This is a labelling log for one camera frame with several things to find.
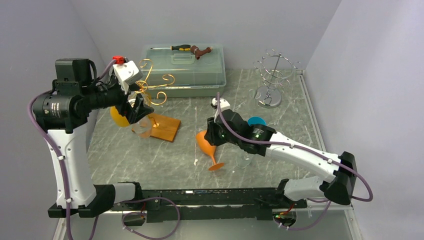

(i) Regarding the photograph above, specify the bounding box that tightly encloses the clear wine glass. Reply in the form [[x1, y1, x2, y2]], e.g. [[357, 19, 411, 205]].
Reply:
[[131, 116, 153, 138]]

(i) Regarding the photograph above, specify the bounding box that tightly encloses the blue plastic wine glass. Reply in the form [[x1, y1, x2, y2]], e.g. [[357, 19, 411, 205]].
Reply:
[[247, 116, 267, 126]]

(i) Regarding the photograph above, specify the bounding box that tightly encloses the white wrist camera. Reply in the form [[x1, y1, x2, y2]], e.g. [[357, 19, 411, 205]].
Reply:
[[112, 55, 143, 94], [211, 97, 231, 112]]

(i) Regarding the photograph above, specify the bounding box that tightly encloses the gold wire wine glass rack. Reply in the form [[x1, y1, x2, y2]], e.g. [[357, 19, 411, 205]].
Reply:
[[130, 58, 182, 143]]

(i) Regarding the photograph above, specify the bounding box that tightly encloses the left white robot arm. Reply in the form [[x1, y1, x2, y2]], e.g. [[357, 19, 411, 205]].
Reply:
[[27, 56, 154, 218]]

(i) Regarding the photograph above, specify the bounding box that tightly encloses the brown pipe fitting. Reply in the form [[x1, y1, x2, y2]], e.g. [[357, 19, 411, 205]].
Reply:
[[190, 45, 213, 60]]

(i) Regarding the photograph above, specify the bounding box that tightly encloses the black yellow screwdriver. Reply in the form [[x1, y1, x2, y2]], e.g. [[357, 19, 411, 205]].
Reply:
[[150, 44, 192, 52]]

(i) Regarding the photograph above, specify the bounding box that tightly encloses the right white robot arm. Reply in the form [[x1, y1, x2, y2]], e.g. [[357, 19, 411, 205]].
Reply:
[[204, 109, 357, 208]]

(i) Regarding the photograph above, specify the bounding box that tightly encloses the silver wire cup rack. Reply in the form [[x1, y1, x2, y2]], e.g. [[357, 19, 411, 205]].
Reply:
[[253, 49, 300, 109]]

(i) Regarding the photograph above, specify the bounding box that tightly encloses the orange plastic wine glass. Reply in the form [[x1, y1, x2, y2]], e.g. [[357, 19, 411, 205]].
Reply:
[[195, 130, 225, 171]]

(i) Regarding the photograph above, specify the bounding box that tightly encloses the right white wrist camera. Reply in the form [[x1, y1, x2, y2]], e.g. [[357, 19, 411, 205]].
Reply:
[[211, 97, 231, 112]]

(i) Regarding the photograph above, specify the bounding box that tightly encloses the clear plastic storage box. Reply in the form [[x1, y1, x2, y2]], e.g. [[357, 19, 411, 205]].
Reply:
[[139, 43, 227, 98]]

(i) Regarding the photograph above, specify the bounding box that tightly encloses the yellow frosted wine glass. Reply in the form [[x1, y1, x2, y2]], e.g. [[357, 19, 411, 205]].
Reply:
[[109, 106, 130, 128]]

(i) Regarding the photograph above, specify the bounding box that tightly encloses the clear stemless glass front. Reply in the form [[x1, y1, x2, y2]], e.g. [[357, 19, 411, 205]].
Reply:
[[235, 151, 254, 169]]

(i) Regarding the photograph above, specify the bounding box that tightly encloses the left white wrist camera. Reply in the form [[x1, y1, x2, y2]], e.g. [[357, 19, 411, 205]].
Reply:
[[112, 55, 143, 94]]

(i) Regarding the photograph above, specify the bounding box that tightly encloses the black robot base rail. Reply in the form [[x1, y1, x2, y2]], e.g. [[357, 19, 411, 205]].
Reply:
[[112, 187, 307, 223]]

